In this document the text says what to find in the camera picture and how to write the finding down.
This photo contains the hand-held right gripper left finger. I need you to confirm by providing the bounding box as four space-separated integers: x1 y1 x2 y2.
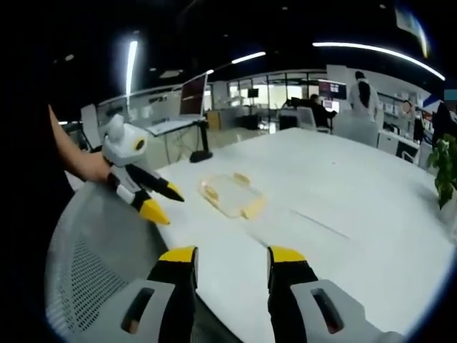
103 245 199 343

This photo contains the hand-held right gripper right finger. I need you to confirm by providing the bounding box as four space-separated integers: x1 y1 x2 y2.
266 244 404 343

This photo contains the clear plastic container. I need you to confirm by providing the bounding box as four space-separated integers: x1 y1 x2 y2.
198 172 253 207

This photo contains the yellowish plastic buckle socket part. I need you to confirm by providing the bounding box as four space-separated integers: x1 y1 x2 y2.
224 194 267 220

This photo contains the black monitor stand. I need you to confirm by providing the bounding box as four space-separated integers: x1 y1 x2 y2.
189 120 214 164

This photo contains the grey mesh office chair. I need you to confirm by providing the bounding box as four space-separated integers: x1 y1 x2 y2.
44 181 229 343

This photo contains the computer monitor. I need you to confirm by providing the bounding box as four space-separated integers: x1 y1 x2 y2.
179 72 209 117

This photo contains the green potted plant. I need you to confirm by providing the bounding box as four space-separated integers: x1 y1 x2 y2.
426 134 457 210

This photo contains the wall screen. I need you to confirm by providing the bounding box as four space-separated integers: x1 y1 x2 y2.
318 79 348 101

